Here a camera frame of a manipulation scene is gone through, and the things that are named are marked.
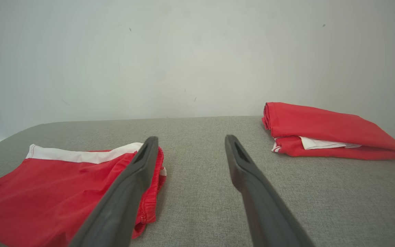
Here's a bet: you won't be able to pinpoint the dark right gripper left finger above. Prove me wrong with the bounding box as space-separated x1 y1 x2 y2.
68 136 159 247

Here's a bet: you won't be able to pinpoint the red shorts white stripe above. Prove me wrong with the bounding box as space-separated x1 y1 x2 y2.
0 142 167 247

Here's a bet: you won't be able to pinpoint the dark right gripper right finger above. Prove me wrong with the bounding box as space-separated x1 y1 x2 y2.
225 134 316 247

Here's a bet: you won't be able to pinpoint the red basketball jersey number 23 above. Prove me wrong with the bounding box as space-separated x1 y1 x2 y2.
261 102 395 161

